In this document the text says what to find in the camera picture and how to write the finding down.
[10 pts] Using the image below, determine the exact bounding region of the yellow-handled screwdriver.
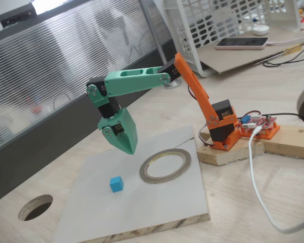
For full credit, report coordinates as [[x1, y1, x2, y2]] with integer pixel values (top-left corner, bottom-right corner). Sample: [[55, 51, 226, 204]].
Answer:
[[262, 44, 302, 61]]

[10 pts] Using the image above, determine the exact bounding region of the orange board mount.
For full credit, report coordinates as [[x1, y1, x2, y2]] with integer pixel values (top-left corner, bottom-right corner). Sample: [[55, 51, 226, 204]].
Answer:
[[239, 121, 281, 140]]

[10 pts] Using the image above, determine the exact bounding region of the pale pink charging cable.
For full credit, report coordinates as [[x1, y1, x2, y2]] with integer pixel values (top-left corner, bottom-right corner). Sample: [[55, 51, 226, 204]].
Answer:
[[267, 34, 304, 46]]

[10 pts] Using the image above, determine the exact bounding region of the grey ring of tape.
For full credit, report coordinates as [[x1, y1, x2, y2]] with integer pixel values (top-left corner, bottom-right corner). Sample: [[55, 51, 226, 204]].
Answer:
[[139, 148, 192, 184]]

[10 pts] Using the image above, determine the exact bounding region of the thin black cable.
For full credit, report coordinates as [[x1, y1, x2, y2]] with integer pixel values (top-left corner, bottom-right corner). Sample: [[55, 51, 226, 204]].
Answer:
[[262, 42, 304, 68]]

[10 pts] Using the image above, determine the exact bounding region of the white USB cable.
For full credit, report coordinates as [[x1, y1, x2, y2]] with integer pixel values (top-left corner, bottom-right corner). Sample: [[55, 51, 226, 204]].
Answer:
[[247, 126, 304, 234]]

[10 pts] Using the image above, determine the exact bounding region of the brown cardboard sheet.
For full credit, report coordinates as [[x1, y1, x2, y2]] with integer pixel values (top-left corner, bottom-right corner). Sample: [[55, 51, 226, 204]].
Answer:
[[199, 25, 304, 75]]

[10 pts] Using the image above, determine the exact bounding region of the white earbuds case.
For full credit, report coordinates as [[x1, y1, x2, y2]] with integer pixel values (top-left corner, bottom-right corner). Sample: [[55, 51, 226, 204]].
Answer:
[[252, 24, 270, 36]]

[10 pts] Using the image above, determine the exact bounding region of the red controller board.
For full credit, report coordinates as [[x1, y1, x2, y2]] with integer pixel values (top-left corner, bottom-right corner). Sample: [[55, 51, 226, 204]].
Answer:
[[240, 114, 278, 130]]

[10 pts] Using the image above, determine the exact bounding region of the frosted glass desk partition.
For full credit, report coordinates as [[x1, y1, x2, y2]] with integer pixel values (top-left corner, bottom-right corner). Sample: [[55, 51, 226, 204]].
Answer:
[[0, 0, 179, 207]]

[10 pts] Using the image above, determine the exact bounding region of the long wooden plank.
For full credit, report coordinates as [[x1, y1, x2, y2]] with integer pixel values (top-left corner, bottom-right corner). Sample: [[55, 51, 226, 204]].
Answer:
[[240, 123, 304, 160]]

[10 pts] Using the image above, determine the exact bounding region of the red white black servo wire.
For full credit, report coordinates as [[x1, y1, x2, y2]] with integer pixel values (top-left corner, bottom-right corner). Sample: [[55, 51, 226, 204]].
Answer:
[[186, 83, 201, 102], [199, 123, 216, 148]]

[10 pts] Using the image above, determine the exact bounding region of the white-topped plywood board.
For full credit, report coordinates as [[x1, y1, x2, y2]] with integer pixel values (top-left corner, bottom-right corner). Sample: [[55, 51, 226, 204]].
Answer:
[[53, 125, 210, 243]]

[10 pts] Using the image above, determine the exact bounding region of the smartphone with pink case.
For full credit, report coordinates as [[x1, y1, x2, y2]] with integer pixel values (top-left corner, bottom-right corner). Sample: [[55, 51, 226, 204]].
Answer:
[[215, 37, 269, 51]]

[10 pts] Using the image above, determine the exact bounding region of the blue cube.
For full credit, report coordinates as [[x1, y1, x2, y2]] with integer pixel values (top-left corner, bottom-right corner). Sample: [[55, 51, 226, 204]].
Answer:
[[109, 176, 124, 193]]

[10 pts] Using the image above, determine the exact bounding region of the white plastic lattice basket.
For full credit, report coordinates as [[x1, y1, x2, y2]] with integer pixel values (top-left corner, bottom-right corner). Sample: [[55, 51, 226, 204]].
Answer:
[[163, 0, 302, 78]]

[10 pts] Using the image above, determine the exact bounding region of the wooden base block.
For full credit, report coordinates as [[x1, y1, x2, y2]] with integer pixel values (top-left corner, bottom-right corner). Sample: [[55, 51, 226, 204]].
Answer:
[[196, 128, 266, 167]]

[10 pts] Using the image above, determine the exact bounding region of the black box device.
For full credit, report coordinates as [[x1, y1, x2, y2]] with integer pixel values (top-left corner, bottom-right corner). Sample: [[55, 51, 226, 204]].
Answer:
[[0, 3, 36, 28]]

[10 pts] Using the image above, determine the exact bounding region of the metal clamp foot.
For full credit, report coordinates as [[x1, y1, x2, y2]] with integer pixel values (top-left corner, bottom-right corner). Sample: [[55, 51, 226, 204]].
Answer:
[[163, 78, 182, 90]]

